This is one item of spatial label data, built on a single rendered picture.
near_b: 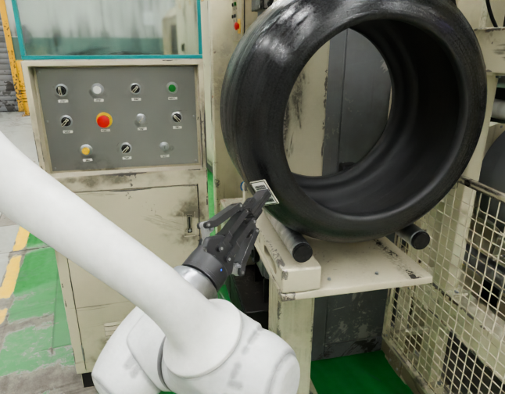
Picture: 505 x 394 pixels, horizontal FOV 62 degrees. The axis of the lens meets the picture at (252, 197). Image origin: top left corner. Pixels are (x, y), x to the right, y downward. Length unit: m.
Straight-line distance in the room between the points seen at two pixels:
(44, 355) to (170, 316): 1.79
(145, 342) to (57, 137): 1.07
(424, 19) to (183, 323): 0.68
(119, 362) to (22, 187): 0.27
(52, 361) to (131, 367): 1.58
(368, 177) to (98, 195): 0.89
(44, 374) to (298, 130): 1.50
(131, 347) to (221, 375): 0.16
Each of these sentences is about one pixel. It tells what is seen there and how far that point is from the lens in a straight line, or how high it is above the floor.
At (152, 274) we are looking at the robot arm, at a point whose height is 1.10.
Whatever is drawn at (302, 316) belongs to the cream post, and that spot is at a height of 0.46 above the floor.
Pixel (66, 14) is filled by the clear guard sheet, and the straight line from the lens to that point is 1.50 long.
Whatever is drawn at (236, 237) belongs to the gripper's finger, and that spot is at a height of 0.99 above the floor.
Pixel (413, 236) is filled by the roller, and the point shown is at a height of 0.91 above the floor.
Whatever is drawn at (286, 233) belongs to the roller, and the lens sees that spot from 0.96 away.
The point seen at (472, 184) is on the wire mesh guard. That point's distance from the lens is 1.17.
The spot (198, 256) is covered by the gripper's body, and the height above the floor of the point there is 0.99.
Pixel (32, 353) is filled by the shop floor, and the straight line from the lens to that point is 2.27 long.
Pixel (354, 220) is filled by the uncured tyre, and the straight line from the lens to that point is 0.92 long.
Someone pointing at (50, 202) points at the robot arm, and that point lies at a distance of 0.47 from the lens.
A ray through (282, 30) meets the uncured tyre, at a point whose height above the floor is 1.34.
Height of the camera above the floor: 1.32
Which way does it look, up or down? 20 degrees down
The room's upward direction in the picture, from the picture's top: straight up
